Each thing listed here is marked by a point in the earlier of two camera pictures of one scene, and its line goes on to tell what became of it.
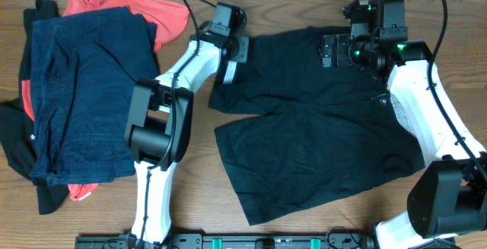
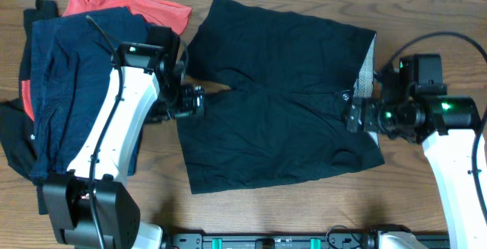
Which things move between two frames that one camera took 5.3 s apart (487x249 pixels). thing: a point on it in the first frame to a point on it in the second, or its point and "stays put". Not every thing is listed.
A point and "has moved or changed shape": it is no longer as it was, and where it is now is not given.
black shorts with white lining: x=303 y=132 has moved or changed shape
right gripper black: x=342 y=43 to x=372 y=107
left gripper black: x=241 y=54 to x=190 y=109
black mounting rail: x=227 y=241 stays put
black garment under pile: x=17 y=126 stays put
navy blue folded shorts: x=84 y=66 stays put
